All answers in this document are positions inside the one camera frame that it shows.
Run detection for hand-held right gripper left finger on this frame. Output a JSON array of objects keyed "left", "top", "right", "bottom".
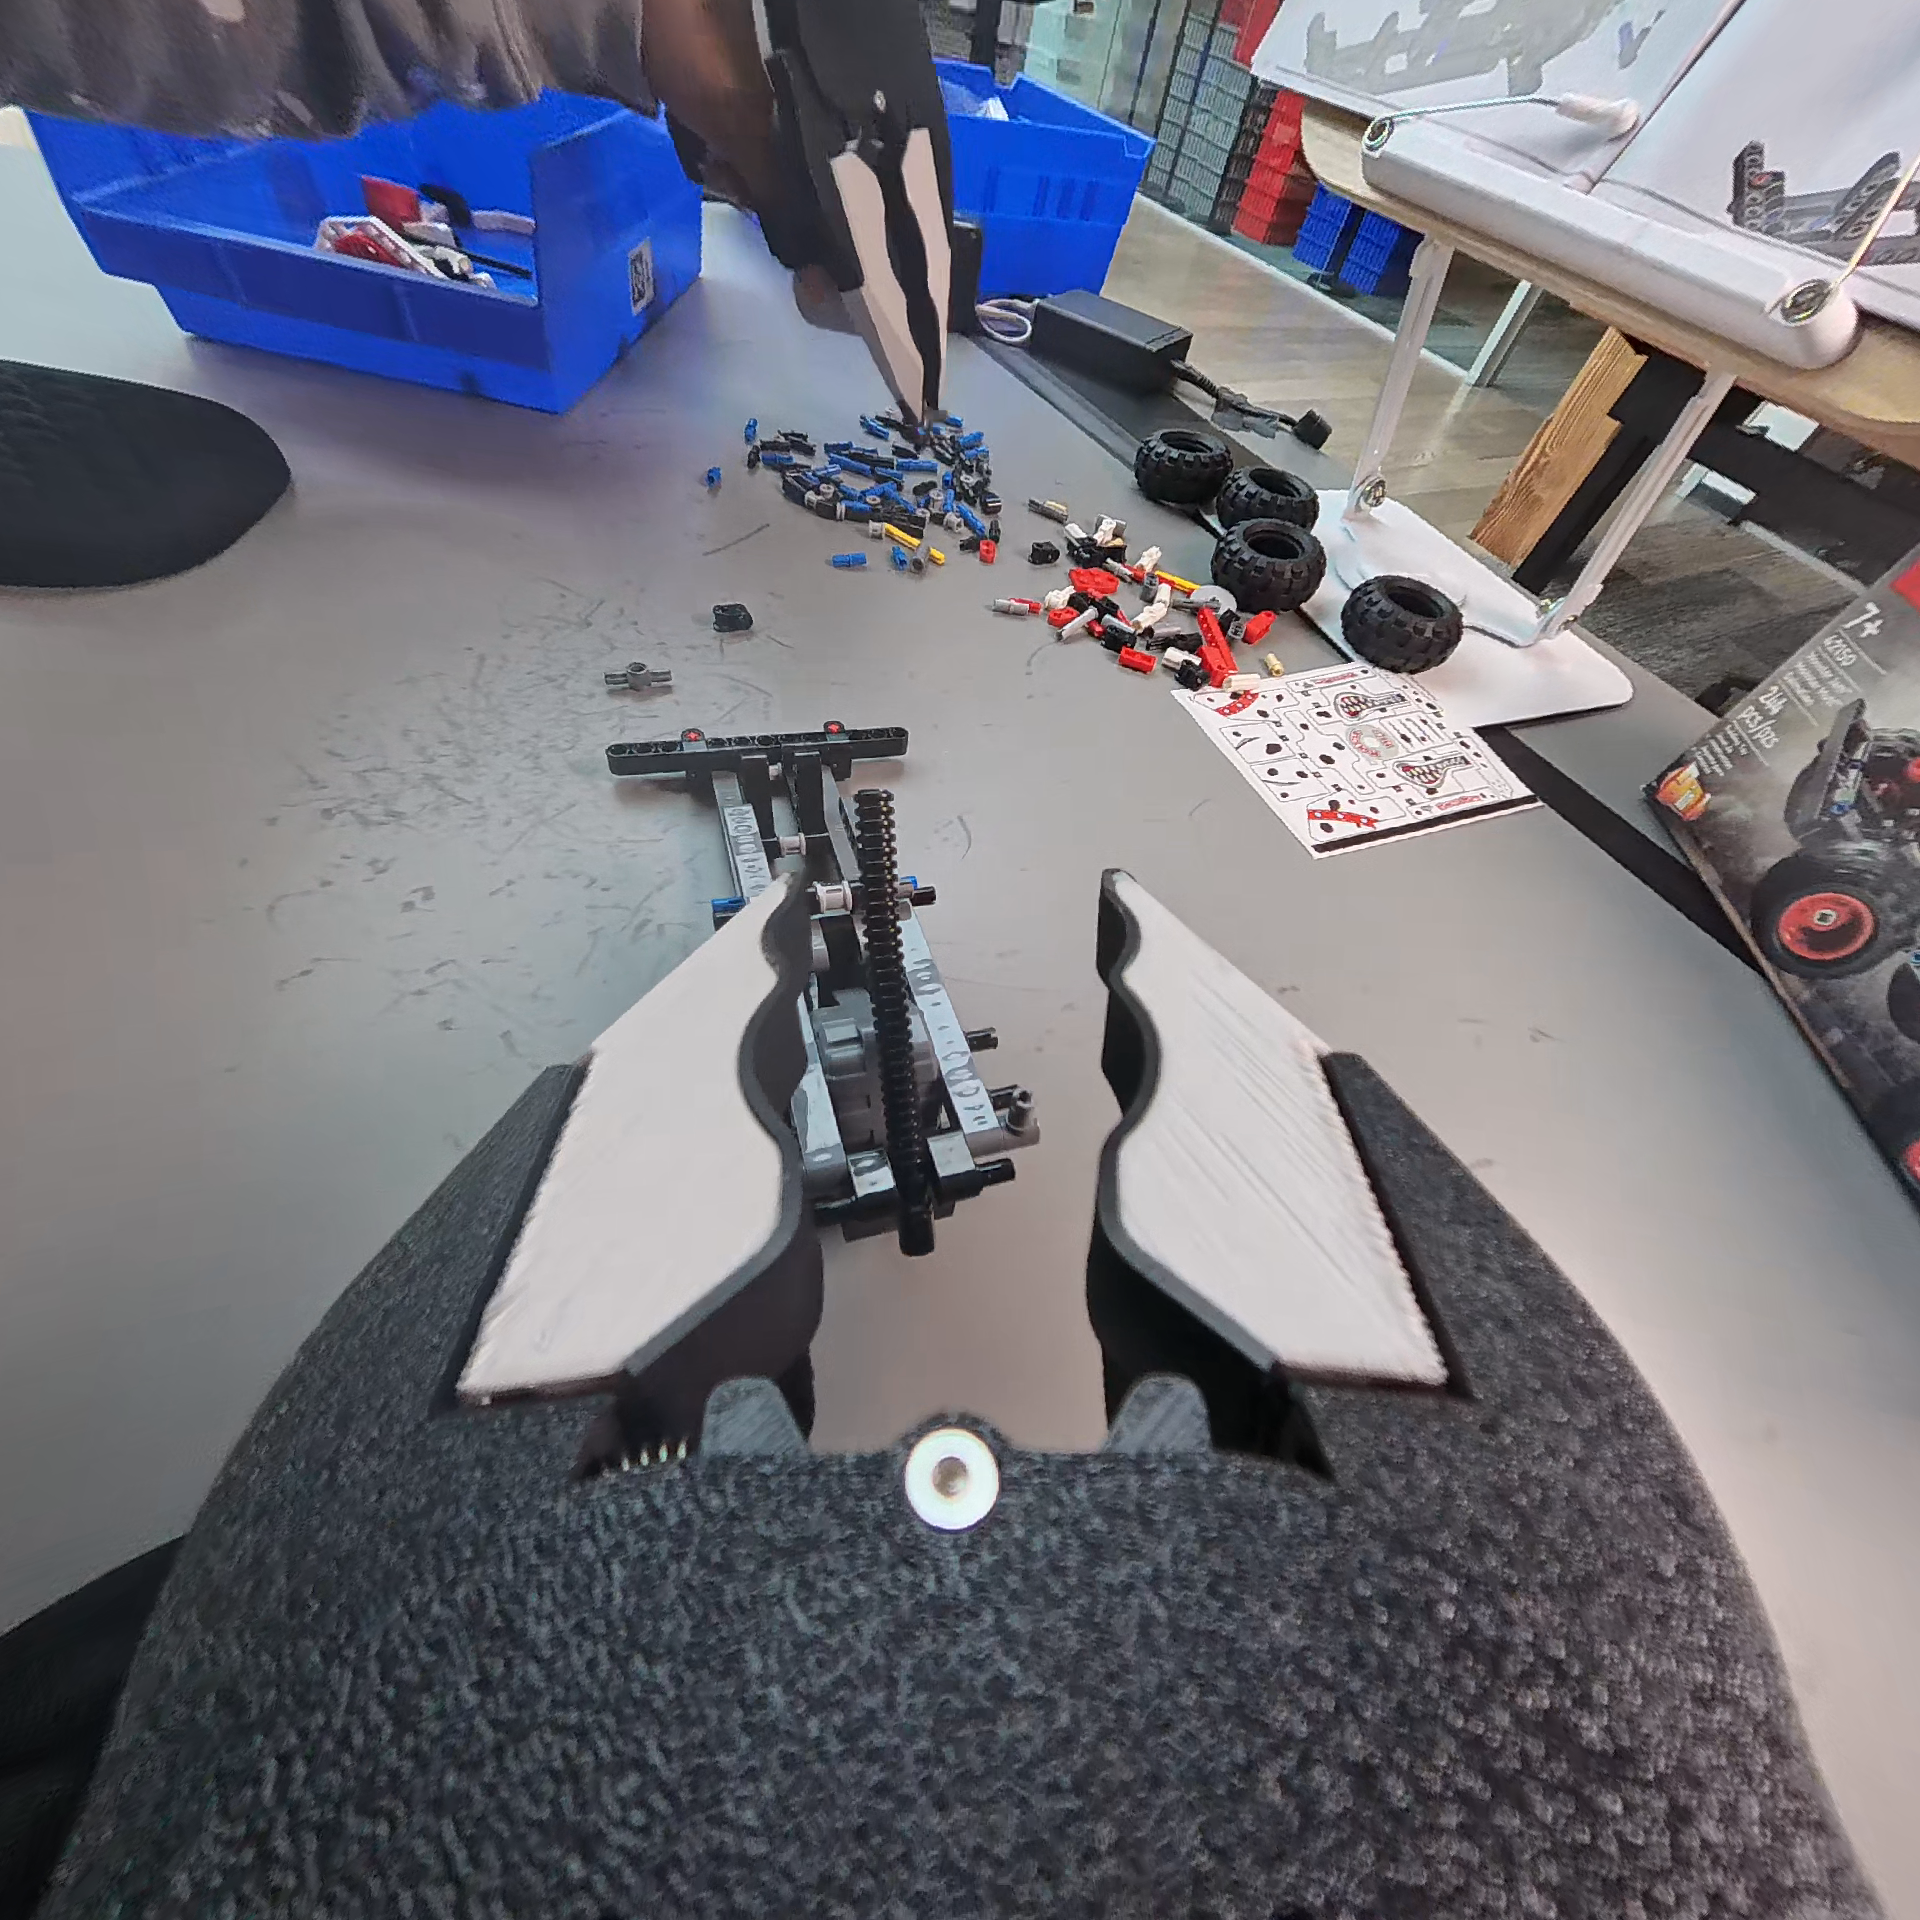
[{"left": 455, "top": 875, "right": 828, "bottom": 1450}]

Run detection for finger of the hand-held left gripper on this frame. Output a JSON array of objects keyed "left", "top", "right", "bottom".
[
  {"left": 901, "top": 125, "right": 961, "bottom": 430},
  {"left": 828, "top": 137, "right": 937, "bottom": 430}
]

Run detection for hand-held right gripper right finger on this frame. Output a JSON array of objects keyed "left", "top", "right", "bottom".
[{"left": 1087, "top": 865, "right": 1452, "bottom": 1437}]

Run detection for pile of blue black pins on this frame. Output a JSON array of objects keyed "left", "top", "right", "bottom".
[{"left": 696, "top": 408, "right": 1005, "bottom": 576}]

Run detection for grey black toy chassis model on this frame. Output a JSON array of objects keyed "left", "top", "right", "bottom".
[{"left": 605, "top": 720, "right": 1044, "bottom": 1259}]

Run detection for person's left forearm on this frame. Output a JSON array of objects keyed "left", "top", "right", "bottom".
[{"left": 0, "top": 0, "right": 655, "bottom": 149}]

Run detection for person's left hand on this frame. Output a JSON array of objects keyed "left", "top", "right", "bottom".
[{"left": 643, "top": 0, "right": 860, "bottom": 329}]

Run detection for plain blue bin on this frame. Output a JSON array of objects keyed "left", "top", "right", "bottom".
[{"left": 931, "top": 55, "right": 1161, "bottom": 302}]

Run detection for black power adapter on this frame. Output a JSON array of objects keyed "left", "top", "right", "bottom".
[{"left": 1034, "top": 288, "right": 1194, "bottom": 395}]

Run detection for shelf of small storage bins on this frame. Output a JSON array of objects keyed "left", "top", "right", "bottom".
[{"left": 1133, "top": 0, "right": 1450, "bottom": 297}]

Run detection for pile of red white pieces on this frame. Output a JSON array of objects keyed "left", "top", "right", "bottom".
[{"left": 986, "top": 501, "right": 1296, "bottom": 684}]

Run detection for red white parts in bin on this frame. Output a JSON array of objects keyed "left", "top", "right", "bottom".
[{"left": 312, "top": 174, "right": 541, "bottom": 290}]

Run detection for white sticker sheet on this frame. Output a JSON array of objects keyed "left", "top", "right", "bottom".
[{"left": 1170, "top": 660, "right": 1545, "bottom": 859}]

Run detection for white wooden book stand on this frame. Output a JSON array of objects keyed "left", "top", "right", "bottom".
[{"left": 1290, "top": 89, "right": 1920, "bottom": 725}]

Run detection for blue bin with square label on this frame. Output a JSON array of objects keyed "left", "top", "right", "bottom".
[{"left": 27, "top": 86, "right": 708, "bottom": 418}]

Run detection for wooden background table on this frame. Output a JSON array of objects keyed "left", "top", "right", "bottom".
[{"left": 1466, "top": 322, "right": 1920, "bottom": 601}]

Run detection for toy truck set box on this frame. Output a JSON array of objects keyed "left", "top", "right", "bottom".
[{"left": 1642, "top": 532, "right": 1920, "bottom": 1202}]

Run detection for building instruction booklet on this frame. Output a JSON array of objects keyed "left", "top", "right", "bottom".
[{"left": 1248, "top": 0, "right": 1920, "bottom": 324}]

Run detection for black adapter cable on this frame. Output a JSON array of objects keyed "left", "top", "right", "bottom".
[{"left": 1170, "top": 359, "right": 1334, "bottom": 452}]

